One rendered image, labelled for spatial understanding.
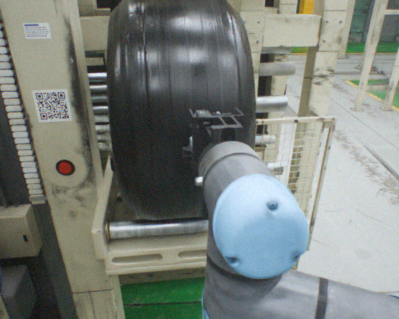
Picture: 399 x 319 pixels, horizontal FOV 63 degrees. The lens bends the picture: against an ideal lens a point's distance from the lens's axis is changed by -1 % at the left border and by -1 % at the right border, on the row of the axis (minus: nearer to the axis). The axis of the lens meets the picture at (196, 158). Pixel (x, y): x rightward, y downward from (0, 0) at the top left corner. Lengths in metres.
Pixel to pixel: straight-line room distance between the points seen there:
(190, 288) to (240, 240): 1.67
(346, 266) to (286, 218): 1.96
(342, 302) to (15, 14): 0.73
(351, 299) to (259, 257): 0.11
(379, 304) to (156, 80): 0.46
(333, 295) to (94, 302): 0.93
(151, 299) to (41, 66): 1.40
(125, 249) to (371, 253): 1.76
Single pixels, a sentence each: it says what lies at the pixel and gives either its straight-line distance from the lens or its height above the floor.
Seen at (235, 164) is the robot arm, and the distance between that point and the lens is 0.32.
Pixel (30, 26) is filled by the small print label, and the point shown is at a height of 1.39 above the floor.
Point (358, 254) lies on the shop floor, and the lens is 2.32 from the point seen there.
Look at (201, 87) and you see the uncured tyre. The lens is 0.61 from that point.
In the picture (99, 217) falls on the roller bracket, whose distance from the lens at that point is 0.87.
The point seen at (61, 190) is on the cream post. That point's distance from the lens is 0.92.
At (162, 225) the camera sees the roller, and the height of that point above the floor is 0.92.
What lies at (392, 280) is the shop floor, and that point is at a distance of 2.25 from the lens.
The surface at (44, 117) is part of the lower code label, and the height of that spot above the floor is 1.19.
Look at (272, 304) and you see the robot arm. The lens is 0.33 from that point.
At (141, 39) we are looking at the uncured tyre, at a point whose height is 1.37.
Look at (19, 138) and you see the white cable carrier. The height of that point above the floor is 1.14.
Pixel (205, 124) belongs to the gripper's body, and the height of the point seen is 1.29.
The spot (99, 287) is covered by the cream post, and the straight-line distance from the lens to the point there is 1.13.
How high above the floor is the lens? 1.46
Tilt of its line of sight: 28 degrees down
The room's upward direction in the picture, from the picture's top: straight up
